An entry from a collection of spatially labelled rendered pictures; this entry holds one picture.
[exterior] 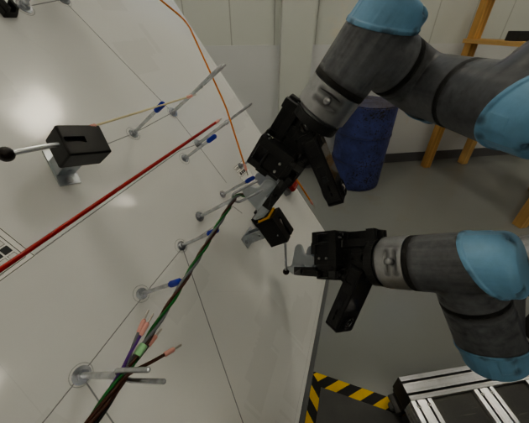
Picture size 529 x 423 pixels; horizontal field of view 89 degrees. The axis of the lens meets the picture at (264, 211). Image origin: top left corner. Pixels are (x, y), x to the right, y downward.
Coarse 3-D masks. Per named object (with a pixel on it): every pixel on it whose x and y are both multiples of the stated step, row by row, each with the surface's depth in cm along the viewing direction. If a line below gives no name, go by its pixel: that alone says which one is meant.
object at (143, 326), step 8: (144, 320) 25; (144, 328) 24; (160, 328) 27; (136, 336) 24; (136, 344) 24; (128, 352) 23; (168, 352) 25; (128, 360) 23; (152, 360) 24; (120, 376) 22; (112, 384) 21; (120, 384) 22; (112, 392) 21; (104, 400) 20; (112, 400) 21; (96, 408) 20; (104, 408) 20; (96, 416) 20
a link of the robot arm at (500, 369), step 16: (512, 304) 30; (448, 320) 34; (464, 320) 31; (480, 320) 30; (496, 320) 30; (512, 320) 30; (464, 336) 33; (480, 336) 31; (496, 336) 30; (512, 336) 30; (464, 352) 34; (480, 352) 32; (496, 352) 31; (512, 352) 31; (528, 352) 31; (480, 368) 33; (496, 368) 32; (512, 368) 31; (528, 368) 32
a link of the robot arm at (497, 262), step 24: (408, 240) 35; (432, 240) 33; (456, 240) 30; (480, 240) 29; (504, 240) 28; (408, 264) 34; (432, 264) 31; (456, 264) 30; (480, 264) 28; (504, 264) 27; (528, 264) 29; (432, 288) 33; (456, 288) 30; (480, 288) 28; (504, 288) 27; (528, 288) 28; (456, 312) 32; (480, 312) 30
